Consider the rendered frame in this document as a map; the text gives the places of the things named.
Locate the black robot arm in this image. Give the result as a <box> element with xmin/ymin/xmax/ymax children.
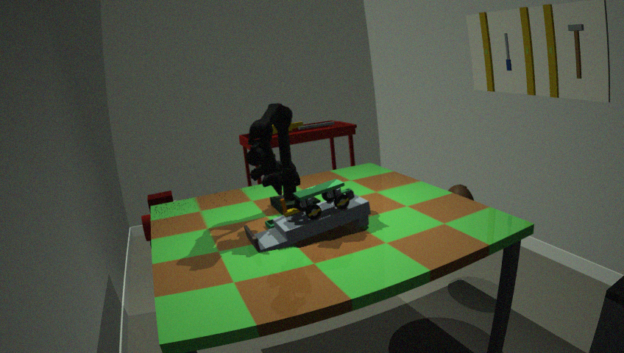
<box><xmin>247</xmin><ymin>104</ymin><xmax>300</xmax><ymax>201</ymax></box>

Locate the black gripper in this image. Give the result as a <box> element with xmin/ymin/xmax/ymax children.
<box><xmin>260</xmin><ymin>153</ymin><xmax>283</xmax><ymax>195</ymax></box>

